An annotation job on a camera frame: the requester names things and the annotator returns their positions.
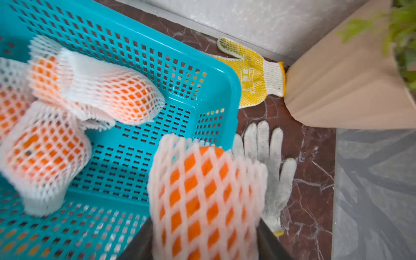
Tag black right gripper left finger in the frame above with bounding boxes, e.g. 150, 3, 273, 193
117, 217, 153, 260

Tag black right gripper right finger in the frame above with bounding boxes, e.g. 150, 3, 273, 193
256, 219, 294, 260

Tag teal plastic basket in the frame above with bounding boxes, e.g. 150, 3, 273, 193
1, 1, 241, 260

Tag grey knit work glove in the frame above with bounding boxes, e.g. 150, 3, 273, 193
231, 120, 297, 237

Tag yellow dotted work glove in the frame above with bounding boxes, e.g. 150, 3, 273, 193
212, 37, 287, 108

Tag beige ribbed flower pot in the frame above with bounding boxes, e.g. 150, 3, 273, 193
284, 1, 416, 130

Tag netted orange large left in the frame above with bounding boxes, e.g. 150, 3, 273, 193
1, 57, 35, 141

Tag white green artificial flowers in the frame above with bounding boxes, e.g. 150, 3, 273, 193
337, 1, 416, 93

